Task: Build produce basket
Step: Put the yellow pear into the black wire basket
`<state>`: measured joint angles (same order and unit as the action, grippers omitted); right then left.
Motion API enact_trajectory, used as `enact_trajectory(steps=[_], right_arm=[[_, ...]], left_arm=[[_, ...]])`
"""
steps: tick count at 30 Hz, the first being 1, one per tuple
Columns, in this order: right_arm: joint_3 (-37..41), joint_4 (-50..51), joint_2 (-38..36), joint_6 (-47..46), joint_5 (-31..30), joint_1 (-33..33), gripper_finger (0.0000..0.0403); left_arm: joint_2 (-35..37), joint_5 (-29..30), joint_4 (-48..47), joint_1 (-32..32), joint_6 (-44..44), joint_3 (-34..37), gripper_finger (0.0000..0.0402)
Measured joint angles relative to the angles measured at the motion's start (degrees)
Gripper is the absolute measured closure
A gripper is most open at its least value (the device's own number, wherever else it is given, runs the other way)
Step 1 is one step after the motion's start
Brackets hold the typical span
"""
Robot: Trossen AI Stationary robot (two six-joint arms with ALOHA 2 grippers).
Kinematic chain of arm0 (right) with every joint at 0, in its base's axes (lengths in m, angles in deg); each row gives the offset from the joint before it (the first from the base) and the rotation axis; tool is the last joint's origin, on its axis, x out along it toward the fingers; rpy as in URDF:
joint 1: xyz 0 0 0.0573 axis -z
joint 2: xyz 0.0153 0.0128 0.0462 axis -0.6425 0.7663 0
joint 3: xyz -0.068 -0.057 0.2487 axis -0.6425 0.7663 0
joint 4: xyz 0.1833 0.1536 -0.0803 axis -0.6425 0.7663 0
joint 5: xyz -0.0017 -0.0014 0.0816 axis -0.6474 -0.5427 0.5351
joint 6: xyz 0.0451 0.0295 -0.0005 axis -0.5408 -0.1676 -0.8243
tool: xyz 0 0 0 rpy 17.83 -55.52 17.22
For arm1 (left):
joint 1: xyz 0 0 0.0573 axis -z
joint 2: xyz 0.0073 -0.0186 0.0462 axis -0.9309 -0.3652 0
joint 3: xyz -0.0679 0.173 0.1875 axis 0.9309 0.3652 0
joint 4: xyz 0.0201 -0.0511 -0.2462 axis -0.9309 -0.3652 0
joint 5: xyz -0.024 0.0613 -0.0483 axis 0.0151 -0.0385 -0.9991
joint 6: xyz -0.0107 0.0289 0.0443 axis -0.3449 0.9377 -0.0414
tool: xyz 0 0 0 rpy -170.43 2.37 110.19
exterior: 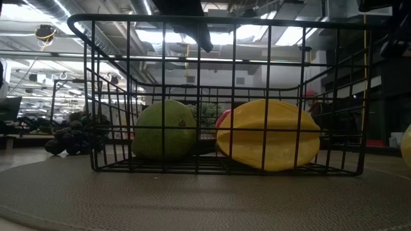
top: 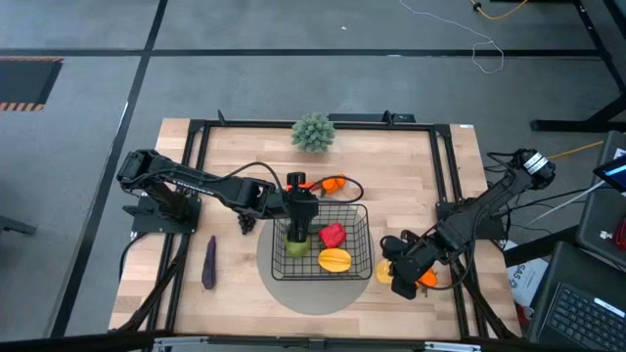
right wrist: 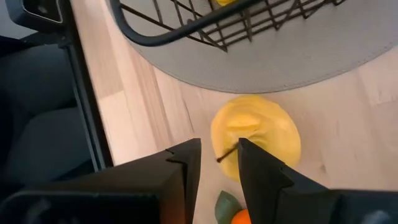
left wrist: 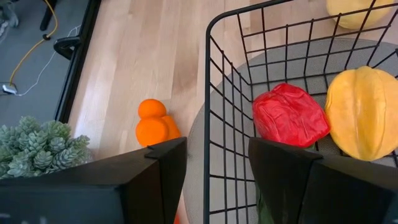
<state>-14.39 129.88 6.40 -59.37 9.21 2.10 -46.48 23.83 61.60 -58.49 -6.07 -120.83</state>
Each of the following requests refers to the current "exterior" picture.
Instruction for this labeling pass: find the black background station frame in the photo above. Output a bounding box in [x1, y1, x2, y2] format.
[49, 78, 104, 124]

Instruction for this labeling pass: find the green broccoli bunch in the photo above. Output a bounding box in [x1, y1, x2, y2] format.
[186, 102, 226, 130]

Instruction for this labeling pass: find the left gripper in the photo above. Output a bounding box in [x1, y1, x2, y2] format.
[152, 0, 214, 54]

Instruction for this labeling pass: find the round grey placemat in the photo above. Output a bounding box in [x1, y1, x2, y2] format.
[0, 153, 411, 231]

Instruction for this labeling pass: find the person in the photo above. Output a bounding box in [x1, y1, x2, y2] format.
[302, 89, 326, 118]

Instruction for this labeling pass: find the dark purple grape bunch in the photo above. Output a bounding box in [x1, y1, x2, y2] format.
[44, 112, 112, 157]

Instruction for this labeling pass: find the round black ceiling fixture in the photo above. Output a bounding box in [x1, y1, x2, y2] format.
[34, 24, 58, 43]

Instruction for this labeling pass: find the red bell pepper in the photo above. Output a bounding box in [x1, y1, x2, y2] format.
[214, 108, 232, 130]

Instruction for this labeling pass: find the dark computer monitor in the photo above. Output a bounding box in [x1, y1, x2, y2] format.
[0, 96, 23, 123]

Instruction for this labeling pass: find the yellow vertical pipe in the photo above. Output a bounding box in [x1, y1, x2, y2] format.
[362, 14, 369, 133]

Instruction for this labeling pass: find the black wire basket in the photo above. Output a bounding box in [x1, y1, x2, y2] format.
[66, 13, 391, 177]

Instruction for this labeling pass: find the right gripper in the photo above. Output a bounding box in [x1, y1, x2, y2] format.
[358, 0, 411, 60]

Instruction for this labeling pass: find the green pear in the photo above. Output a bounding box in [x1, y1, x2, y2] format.
[131, 99, 198, 162]

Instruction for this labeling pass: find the white container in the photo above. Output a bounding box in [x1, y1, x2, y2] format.
[388, 131, 406, 148]

